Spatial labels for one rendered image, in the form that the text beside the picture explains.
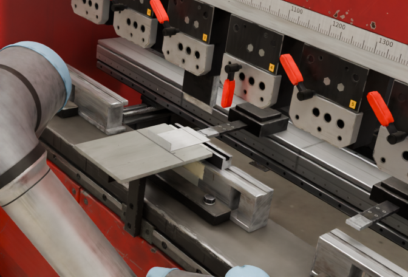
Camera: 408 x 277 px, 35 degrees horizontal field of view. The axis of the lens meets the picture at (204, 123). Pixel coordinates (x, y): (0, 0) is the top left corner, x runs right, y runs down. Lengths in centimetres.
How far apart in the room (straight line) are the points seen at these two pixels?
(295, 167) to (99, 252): 92
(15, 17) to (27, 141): 142
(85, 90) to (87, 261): 110
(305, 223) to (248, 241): 184
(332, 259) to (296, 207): 206
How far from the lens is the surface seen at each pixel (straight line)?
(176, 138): 157
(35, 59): 92
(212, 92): 151
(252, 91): 136
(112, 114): 184
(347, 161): 166
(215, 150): 155
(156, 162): 145
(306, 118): 128
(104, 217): 172
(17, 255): 225
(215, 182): 153
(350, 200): 161
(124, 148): 150
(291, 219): 329
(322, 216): 338
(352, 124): 122
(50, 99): 90
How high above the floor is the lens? 168
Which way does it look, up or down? 24 degrees down
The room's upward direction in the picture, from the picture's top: 9 degrees clockwise
